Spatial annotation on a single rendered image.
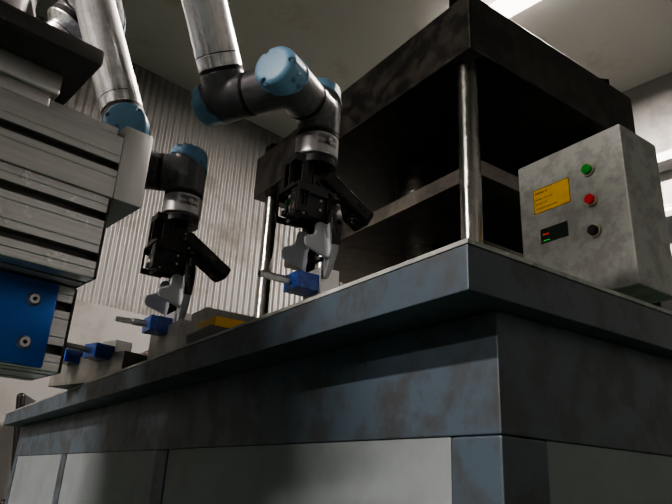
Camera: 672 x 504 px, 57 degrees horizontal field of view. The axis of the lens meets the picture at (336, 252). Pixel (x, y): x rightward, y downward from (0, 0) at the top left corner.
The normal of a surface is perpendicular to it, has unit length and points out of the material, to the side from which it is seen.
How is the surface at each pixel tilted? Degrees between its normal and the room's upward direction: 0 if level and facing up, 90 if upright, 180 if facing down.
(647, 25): 180
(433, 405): 90
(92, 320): 90
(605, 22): 180
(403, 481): 90
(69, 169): 90
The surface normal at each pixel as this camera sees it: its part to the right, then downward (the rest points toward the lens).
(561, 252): -0.82, -0.24
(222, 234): 0.69, -0.22
